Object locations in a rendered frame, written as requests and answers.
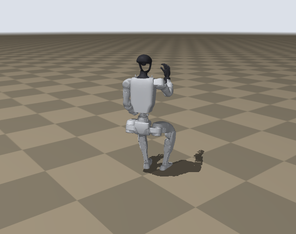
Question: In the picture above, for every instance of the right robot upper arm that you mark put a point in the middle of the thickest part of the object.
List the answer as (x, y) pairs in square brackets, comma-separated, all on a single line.
[(160, 84)]

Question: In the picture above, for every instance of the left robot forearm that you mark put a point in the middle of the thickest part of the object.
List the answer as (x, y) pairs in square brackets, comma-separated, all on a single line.
[(130, 110)]

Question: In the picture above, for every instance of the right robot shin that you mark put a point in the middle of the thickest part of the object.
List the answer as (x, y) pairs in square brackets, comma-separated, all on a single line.
[(168, 147)]

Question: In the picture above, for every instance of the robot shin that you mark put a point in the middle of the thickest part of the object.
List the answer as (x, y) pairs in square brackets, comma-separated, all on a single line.
[(168, 147), (144, 146)]

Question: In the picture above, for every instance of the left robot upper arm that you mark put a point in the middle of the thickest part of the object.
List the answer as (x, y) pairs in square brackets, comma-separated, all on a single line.
[(126, 92)]

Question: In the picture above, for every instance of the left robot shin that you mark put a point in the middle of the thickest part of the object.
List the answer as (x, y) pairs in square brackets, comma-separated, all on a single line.
[(144, 146)]

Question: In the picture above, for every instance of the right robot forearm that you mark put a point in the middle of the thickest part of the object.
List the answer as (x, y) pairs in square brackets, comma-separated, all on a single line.
[(170, 85)]

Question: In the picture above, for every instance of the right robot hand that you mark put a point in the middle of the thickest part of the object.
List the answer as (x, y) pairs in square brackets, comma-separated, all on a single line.
[(166, 71)]

